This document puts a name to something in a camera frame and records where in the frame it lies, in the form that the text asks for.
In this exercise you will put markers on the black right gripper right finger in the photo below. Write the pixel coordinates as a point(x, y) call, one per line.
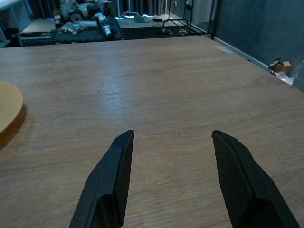
point(247, 185)

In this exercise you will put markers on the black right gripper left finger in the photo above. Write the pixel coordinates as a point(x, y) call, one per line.
point(107, 180)

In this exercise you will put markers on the pale yellow round plate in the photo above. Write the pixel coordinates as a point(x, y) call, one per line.
point(8, 107)

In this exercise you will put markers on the clear plastic wrap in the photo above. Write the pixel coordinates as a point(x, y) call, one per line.
point(294, 76)

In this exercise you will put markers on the open cardboard box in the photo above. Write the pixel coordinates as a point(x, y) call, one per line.
point(281, 66)

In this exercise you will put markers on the pile of grey robot parts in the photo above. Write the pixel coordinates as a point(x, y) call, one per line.
point(85, 16)

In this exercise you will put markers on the flat brown cardboard sheet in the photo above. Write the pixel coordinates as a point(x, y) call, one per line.
point(39, 26)

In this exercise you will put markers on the black metal stand pole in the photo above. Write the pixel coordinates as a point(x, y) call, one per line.
point(211, 16)

